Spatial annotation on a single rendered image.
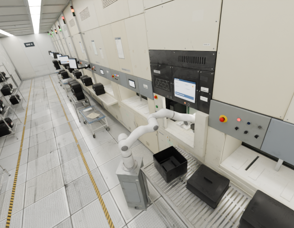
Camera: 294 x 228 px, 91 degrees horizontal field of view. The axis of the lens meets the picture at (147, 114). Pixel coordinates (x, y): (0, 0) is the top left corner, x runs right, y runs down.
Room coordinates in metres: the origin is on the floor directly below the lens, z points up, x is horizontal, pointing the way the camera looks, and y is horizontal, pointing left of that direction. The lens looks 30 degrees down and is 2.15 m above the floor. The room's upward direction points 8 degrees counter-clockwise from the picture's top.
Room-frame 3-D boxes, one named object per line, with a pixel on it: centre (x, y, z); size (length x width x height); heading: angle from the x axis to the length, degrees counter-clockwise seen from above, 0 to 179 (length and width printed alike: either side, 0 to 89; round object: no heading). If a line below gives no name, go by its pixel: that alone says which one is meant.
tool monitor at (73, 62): (4.24, 1.63, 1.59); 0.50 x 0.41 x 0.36; 121
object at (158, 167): (1.11, -0.17, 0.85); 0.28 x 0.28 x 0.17; 23
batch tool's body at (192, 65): (1.72, -0.71, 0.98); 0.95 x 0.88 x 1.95; 121
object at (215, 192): (0.83, -0.48, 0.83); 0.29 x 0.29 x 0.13; 38
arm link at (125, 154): (1.28, 0.31, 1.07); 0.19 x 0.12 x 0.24; 10
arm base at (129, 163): (1.24, 0.30, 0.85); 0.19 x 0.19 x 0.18
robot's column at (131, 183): (1.24, 0.30, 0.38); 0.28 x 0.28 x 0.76; 76
